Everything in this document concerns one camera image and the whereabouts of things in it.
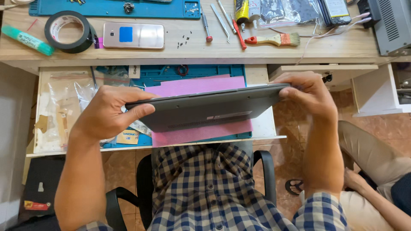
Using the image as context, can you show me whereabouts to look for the white tape roll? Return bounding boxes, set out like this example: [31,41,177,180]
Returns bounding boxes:
[0,0,35,11]

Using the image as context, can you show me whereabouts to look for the white desk drawer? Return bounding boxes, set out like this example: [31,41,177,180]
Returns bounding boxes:
[267,64,380,92]

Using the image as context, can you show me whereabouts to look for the blue plaid shirt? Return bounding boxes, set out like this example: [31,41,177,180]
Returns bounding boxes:
[77,143,349,231]

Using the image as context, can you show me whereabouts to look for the grey power supply unit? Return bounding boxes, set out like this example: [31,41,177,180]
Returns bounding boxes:
[367,0,411,57]

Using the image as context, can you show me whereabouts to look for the rose gold smartphone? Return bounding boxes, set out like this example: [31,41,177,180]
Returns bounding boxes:
[102,21,165,50]

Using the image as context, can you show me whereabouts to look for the yellow card packet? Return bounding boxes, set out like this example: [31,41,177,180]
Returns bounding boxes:
[116,130,141,145]

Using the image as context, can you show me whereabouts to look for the clear plastic bag of parts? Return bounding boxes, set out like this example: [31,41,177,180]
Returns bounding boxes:
[259,0,324,29]

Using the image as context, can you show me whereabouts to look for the black device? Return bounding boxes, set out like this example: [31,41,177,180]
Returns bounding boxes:
[357,0,374,24]

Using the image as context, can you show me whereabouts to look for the silver tweezers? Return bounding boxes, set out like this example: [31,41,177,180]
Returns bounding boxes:
[210,3,231,44]
[216,0,237,34]

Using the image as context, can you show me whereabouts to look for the white glue tube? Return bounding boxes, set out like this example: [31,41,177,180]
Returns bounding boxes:
[248,0,261,29]

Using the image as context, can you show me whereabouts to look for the person's right hand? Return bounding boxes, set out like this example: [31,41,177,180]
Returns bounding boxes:
[269,71,339,122]

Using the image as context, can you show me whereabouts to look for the group of small black screws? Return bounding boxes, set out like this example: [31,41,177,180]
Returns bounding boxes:
[176,31,193,49]

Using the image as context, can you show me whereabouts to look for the heap of clear plastic bags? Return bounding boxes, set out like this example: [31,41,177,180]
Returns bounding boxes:
[34,74,151,146]

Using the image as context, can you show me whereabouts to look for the white side cabinet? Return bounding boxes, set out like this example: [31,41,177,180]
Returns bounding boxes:
[351,62,411,117]

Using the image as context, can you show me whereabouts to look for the person's left hand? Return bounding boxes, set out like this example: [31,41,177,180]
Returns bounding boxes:
[71,85,159,142]

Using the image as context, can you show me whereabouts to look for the pink foam sheet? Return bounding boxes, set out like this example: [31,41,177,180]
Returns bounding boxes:
[144,74,254,148]

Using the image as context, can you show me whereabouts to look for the white pull-out desk tray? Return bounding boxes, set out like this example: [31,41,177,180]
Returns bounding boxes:
[26,64,287,158]

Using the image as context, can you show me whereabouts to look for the wooden paintbrush with red handle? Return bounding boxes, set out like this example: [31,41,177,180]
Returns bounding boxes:
[244,32,301,47]

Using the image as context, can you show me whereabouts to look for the red handled screwdriver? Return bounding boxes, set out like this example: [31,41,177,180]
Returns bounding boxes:
[231,14,247,51]

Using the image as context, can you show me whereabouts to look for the black bag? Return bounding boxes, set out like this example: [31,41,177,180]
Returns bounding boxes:
[18,155,67,222]

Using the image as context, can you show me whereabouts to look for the grey laptop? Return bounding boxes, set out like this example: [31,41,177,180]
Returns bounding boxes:
[125,83,291,133]

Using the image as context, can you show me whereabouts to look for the black tape roll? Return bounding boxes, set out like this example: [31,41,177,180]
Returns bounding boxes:
[44,10,97,54]

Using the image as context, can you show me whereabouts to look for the black office chair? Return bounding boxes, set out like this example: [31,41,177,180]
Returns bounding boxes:
[105,150,277,231]

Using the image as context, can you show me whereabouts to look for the metal screwdriver with red end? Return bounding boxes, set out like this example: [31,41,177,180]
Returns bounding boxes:
[200,8,214,43]

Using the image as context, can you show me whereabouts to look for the blue repair mat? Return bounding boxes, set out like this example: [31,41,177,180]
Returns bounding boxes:
[95,64,253,149]
[28,0,201,20]

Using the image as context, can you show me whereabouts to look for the white cable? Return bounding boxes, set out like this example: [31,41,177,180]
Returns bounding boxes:
[295,12,372,65]

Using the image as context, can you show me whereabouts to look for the green tube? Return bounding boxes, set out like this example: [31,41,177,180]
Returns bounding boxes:
[1,25,55,56]

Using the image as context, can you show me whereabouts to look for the phone with battery exposed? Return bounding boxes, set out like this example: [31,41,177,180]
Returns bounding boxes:
[320,0,352,27]

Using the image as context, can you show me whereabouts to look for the black sandal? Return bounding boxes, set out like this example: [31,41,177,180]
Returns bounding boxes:
[285,179,304,196]

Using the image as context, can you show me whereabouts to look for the yellow glue tube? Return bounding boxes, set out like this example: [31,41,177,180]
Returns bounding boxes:
[234,0,250,33]

